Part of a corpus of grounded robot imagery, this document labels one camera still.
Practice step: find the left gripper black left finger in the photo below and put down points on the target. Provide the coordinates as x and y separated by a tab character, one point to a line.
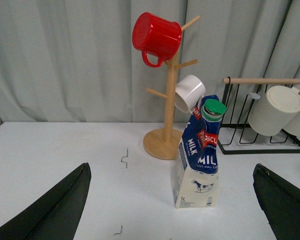
56	214

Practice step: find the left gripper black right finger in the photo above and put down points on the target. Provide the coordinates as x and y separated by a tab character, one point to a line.
280	202

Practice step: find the blue Pascual milk carton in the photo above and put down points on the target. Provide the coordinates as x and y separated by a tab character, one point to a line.
195	176

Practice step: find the cream ribbed cup left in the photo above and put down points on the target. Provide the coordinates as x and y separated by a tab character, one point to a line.
274	110

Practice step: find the wooden mug tree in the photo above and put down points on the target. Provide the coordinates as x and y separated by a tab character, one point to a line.
162	143

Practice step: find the white mug on tree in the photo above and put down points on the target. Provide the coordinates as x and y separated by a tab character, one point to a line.
187	93

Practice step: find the grey-green curtain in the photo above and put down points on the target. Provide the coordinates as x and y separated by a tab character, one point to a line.
73	60

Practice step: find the red enamel mug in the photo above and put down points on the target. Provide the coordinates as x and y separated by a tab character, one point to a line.
158	39

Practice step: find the black wire cup rack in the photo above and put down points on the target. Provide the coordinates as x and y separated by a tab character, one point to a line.
236	136

